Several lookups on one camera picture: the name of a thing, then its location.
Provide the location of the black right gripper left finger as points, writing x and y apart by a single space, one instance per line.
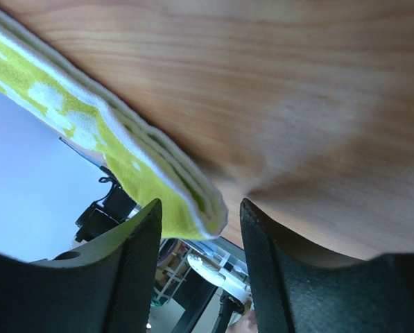
105 285

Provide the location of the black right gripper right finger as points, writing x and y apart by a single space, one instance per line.
300 286

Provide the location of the yellow and cream towel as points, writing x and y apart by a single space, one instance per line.
147 163

